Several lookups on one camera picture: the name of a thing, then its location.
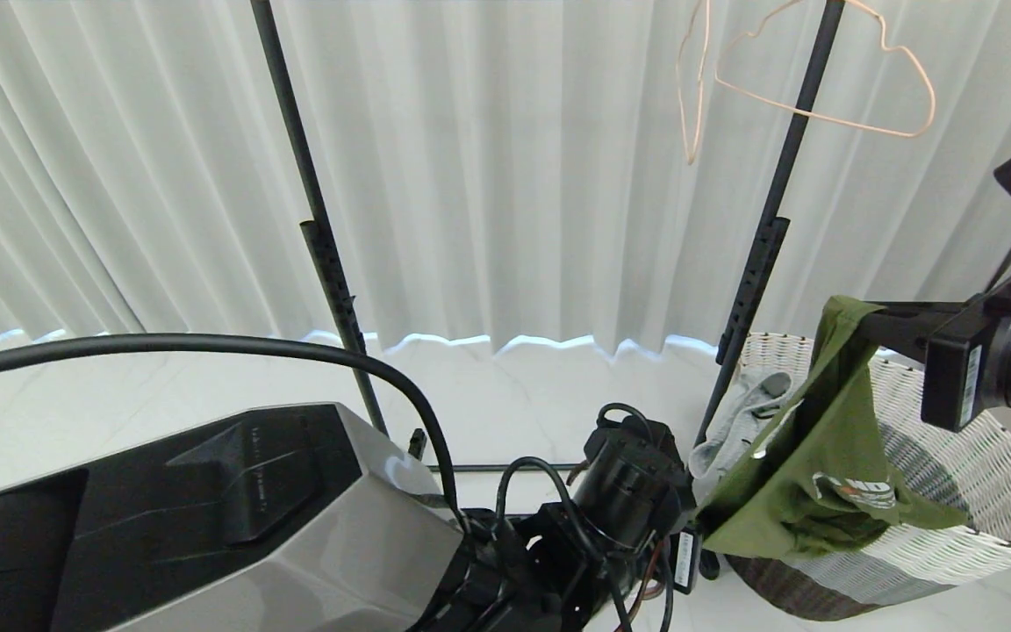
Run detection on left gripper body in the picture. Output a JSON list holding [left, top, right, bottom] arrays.
[[577, 426, 721, 598]]

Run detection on green printed t-shirt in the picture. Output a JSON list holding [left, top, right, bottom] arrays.
[[694, 296, 970, 563]]

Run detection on pink clothes hanger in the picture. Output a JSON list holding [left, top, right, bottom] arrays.
[[677, 0, 713, 166], [714, 0, 936, 140]]

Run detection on white laundry basket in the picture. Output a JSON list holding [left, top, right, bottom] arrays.
[[721, 332, 1011, 622]]

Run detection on black clothes rack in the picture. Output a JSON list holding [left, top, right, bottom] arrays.
[[249, 0, 847, 475]]

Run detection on pale grey shorts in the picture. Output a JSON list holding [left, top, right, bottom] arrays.
[[688, 369, 794, 506]]

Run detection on white curtain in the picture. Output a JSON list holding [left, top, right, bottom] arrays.
[[0, 0, 1011, 356]]

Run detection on thin black cable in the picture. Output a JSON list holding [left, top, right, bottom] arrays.
[[495, 456, 578, 536]]

